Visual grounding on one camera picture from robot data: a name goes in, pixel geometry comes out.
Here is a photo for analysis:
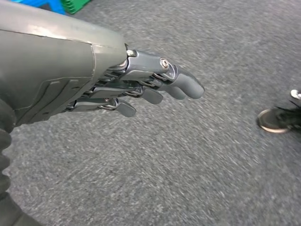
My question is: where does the green plastic crate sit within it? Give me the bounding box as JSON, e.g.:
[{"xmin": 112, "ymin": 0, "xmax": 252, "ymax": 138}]
[{"xmin": 60, "ymin": 0, "xmax": 91, "ymax": 15}]

